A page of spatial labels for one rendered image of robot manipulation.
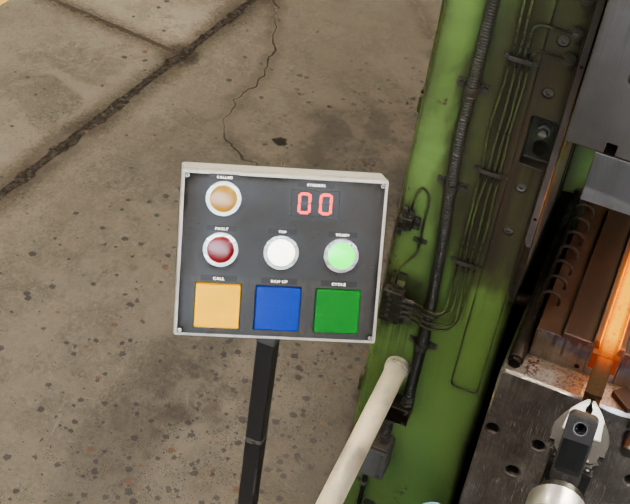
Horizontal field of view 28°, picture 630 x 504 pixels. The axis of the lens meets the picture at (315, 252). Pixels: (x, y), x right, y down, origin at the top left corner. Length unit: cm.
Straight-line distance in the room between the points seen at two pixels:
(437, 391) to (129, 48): 227
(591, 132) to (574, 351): 45
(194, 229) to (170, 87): 228
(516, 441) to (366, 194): 56
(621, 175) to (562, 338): 36
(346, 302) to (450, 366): 48
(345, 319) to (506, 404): 35
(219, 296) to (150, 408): 121
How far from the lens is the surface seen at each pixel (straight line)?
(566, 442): 194
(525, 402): 224
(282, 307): 208
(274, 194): 205
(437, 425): 265
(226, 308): 208
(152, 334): 343
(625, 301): 226
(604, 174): 198
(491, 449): 235
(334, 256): 208
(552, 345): 222
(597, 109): 192
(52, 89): 428
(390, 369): 253
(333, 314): 210
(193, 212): 205
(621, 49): 186
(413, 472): 279
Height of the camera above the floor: 248
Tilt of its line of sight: 42 degrees down
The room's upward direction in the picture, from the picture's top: 9 degrees clockwise
